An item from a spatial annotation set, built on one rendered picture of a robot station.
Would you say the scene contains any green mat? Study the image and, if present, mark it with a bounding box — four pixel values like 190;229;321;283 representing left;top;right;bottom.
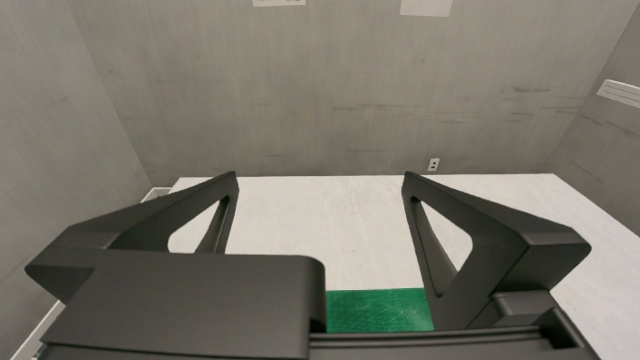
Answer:
326;287;434;333

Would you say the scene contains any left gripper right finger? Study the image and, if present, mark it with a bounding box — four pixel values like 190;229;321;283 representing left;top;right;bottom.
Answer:
401;171;592;330

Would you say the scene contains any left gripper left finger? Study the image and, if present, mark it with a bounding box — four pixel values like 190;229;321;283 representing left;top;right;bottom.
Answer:
49;171;240;253

